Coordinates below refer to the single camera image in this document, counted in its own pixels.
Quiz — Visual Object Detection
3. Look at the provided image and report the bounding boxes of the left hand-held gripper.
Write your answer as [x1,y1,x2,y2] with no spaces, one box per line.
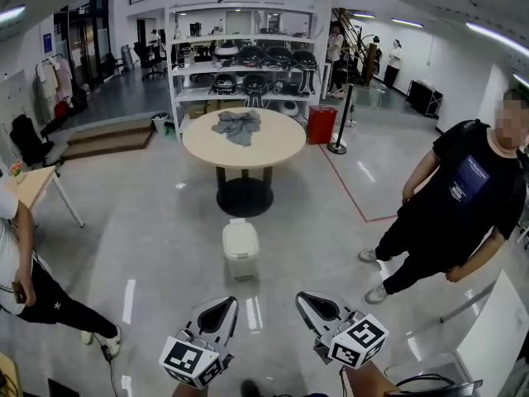
[159,295,241,390]

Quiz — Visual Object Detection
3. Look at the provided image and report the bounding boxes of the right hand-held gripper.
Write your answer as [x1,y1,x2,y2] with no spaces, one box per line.
[294,290,390,371]

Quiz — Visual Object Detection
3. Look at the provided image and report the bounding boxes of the white lidded trash bin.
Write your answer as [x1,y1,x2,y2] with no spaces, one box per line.
[222,218,261,283]

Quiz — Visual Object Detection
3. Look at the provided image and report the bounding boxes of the person's left forearm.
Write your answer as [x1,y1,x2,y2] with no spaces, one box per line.
[171,380,206,397]

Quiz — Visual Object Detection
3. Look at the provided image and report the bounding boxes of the person's right forearm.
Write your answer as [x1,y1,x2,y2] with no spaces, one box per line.
[345,360,401,397]

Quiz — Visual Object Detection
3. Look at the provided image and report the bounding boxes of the red floor tape line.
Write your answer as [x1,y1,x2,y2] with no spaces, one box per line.
[319,144,400,224]

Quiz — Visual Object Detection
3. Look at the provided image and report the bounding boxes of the round wooden table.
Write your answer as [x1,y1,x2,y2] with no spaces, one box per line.
[182,106,307,218]

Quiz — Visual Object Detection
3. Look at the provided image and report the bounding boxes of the red bin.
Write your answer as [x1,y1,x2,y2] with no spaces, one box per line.
[307,104,338,146]

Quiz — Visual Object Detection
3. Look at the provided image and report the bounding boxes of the grey crumpled cloth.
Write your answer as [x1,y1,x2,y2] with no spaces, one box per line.
[211,109,263,148]

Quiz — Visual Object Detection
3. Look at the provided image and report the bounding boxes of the small white waste bin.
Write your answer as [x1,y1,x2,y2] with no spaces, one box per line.
[151,112,170,136]

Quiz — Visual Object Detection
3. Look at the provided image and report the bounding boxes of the wooden steps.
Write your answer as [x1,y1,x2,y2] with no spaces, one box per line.
[60,117,156,161]

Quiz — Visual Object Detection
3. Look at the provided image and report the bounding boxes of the cardboard boxes on shelf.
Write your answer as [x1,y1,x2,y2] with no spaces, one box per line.
[187,98,248,120]

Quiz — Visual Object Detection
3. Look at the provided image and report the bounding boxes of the black box table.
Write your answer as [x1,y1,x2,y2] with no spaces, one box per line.
[406,79,444,120]

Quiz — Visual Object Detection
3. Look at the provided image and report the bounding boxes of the small flower pot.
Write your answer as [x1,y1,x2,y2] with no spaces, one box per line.
[8,160,26,184]

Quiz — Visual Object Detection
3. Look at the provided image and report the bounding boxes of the black office chair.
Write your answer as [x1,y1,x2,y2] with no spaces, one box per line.
[9,113,64,170]
[141,41,167,82]

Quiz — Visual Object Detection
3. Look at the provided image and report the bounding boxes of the row of black backpack devices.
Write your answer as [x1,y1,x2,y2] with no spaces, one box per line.
[208,41,320,98]

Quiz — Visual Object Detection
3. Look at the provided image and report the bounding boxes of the black staircase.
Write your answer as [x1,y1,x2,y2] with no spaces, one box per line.
[330,7,384,87]

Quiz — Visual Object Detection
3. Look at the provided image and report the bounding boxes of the white shelf unit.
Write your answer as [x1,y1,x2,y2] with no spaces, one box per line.
[164,1,328,143]

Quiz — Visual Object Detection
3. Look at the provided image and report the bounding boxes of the clothes rack with garments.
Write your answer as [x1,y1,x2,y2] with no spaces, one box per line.
[31,53,76,127]

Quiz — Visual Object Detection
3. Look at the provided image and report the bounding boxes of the black power adapter with cable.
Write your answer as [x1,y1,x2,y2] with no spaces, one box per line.
[92,332,122,397]

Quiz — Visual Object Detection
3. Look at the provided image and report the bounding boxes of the bundle of black cables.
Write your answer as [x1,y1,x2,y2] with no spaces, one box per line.
[383,371,484,397]

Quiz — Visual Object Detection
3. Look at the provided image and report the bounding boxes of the black stanchion post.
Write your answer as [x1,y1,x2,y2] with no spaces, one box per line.
[326,82,357,155]

